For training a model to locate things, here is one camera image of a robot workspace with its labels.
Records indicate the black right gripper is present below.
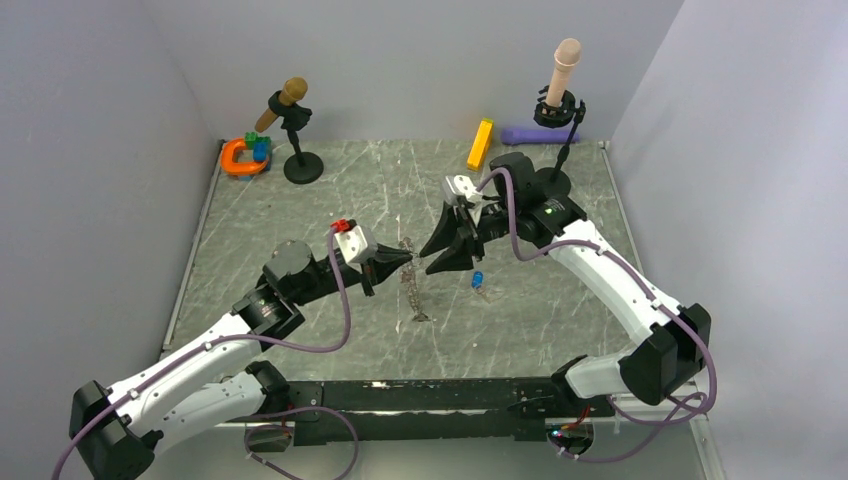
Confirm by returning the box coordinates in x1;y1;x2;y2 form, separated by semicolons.
419;198;518;275

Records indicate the metal disc with keyrings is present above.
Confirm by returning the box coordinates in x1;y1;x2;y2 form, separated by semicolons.
399;236;430;322

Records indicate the key with blue tag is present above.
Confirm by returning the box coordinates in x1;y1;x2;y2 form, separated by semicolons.
471;270;491;303

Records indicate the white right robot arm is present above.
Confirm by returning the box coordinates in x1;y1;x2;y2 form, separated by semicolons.
420;152;711;416

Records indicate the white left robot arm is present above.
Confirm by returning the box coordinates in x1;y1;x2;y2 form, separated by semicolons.
52;234;413;479

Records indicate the yellow toy block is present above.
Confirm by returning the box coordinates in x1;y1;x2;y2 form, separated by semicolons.
466;118;494;172

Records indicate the black right microphone stand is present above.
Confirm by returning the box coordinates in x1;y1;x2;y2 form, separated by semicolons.
533;89;588;187

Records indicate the black microphone stand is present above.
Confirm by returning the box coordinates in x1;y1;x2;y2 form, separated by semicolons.
283;130;324;185
533;89;588;187

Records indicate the purple cylinder toy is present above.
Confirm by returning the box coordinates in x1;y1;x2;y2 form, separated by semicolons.
499;127;580;145

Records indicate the black left microphone stand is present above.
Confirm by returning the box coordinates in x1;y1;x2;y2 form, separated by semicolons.
283;130;324;185

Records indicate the colourful toy block stack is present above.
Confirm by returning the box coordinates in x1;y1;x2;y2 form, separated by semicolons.
244;132;272;163

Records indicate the brown microphone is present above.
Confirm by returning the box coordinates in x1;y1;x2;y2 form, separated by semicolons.
254;77;312;132

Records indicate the beige microphone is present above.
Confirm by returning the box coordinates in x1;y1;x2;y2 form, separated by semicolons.
545;38;582;108

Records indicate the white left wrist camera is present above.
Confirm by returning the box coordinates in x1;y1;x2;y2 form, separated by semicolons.
331;219;378;265

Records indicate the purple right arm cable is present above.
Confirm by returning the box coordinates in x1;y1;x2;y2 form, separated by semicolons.
476;166;719;464

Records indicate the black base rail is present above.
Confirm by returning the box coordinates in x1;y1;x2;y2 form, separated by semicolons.
249;377;582;446

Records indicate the orange toy ring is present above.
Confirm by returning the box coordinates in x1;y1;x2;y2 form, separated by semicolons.
220;137;272;179

